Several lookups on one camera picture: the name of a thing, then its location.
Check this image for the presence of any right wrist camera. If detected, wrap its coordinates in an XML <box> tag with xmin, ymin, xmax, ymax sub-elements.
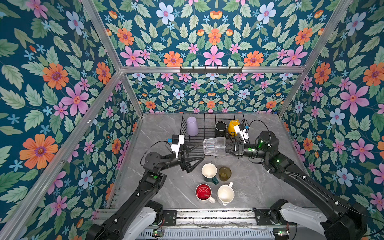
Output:
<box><xmin>234</xmin><ymin>124</ymin><xmax>249</xmax><ymax>143</ymax></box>

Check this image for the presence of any red mug white outside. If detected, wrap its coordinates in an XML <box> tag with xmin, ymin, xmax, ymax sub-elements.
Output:
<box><xmin>195</xmin><ymin>184</ymin><xmax>216</xmax><ymax>204</ymax></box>

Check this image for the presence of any olive green glass cup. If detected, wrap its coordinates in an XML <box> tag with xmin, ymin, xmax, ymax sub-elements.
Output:
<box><xmin>219</xmin><ymin>167</ymin><xmax>232</xmax><ymax>182</ymax></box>

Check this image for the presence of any black mug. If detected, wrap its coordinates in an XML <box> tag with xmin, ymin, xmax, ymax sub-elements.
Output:
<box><xmin>215</xmin><ymin>121</ymin><xmax>231</xmax><ymax>139</ymax></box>

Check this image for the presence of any aluminium mounting rail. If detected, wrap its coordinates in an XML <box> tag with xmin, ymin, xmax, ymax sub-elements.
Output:
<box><xmin>92</xmin><ymin>207</ymin><xmax>331</xmax><ymax>230</ymax></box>

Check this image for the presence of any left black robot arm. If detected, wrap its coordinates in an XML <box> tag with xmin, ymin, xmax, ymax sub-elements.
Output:
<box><xmin>86</xmin><ymin>142</ymin><xmax>205</xmax><ymax>240</ymax></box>

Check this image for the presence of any black wire dish rack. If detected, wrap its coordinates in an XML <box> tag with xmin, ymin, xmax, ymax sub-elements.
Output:
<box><xmin>180</xmin><ymin>113</ymin><xmax>249</xmax><ymax>157</ymax></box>

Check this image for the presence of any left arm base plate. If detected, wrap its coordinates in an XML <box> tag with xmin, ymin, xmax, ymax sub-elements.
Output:
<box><xmin>155</xmin><ymin>210</ymin><xmax>178</xmax><ymax>227</ymax></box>

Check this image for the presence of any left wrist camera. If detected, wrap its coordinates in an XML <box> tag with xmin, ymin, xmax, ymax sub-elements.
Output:
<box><xmin>168</xmin><ymin>135</ymin><xmax>185</xmax><ymax>159</ymax></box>

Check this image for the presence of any clear glass cup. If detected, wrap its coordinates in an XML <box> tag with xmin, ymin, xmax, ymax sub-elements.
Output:
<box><xmin>203</xmin><ymin>137</ymin><xmax>227</xmax><ymax>157</ymax></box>

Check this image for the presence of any cream white mug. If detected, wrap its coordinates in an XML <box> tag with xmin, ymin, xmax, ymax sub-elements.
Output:
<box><xmin>217</xmin><ymin>182</ymin><xmax>235</xmax><ymax>206</ymax></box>

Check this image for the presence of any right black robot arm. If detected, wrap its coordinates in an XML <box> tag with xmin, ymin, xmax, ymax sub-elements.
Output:
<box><xmin>226</xmin><ymin>131</ymin><xmax>367</xmax><ymax>240</ymax></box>

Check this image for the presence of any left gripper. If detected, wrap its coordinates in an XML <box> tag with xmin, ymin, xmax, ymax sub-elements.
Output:
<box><xmin>158</xmin><ymin>141</ymin><xmax>204</xmax><ymax>176</ymax></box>

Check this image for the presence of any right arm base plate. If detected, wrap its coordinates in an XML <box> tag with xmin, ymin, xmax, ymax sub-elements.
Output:
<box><xmin>252</xmin><ymin>208</ymin><xmax>284</xmax><ymax>226</ymax></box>

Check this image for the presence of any lilac plastic cup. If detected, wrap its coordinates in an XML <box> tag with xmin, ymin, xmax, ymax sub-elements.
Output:
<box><xmin>187</xmin><ymin>117</ymin><xmax>199</xmax><ymax>137</ymax></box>

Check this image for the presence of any black hook rail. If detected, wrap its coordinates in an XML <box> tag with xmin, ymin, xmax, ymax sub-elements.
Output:
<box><xmin>179</xmin><ymin>66</ymin><xmax>243</xmax><ymax>75</ymax></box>

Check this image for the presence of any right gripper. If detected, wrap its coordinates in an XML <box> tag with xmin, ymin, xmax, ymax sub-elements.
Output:
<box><xmin>220</xmin><ymin>142</ymin><xmax>270</xmax><ymax>162</ymax></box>

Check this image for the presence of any cream mug green outside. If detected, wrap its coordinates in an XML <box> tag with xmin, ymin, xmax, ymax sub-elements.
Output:
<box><xmin>202</xmin><ymin>163</ymin><xmax>219</xmax><ymax>185</ymax></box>

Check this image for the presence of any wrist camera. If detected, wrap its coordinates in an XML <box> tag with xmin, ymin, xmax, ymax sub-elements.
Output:
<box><xmin>168</xmin><ymin>135</ymin><xmax>185</xmax><ymax>159</ymax></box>
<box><xmin>234</xmin><ymin>124</ymin><xmax>249</xmax><ymax>143</ymax></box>

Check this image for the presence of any yellow mug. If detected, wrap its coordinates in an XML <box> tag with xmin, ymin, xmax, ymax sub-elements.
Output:
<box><xmin>228</xmin><ymin>120</ymin><xmax>240</xmax><ymax>136</ymax></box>

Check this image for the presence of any white ventilation grille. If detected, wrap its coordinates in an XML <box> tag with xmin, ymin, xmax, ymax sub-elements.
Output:
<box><xmin>137</xmin><ymin>229</ymin><xmax>275</xmax><ymax>240</ymax></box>

